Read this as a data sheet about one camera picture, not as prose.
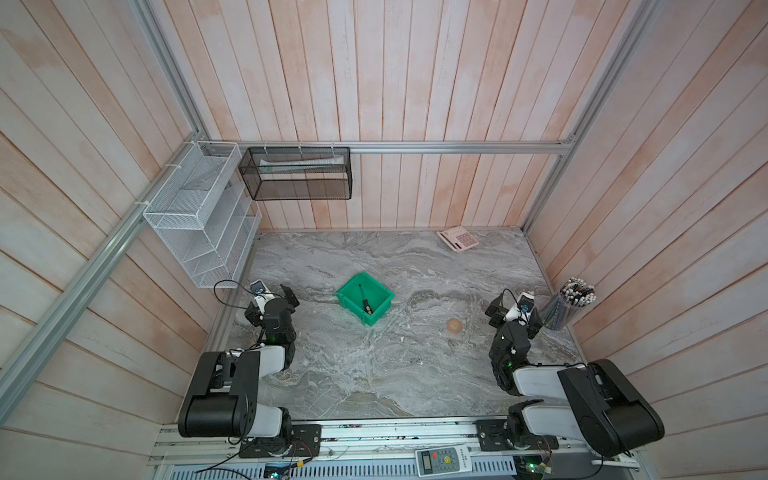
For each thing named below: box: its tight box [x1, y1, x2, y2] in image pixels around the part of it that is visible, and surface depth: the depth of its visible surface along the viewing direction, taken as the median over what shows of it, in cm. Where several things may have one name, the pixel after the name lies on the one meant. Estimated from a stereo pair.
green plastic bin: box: [334, 272, 396, 327], surface depth 101 cm
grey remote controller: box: [415, 445, 472, 477], surface depth 71 cm
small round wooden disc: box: [447, 319, 461, 334], surface depth 97 cm
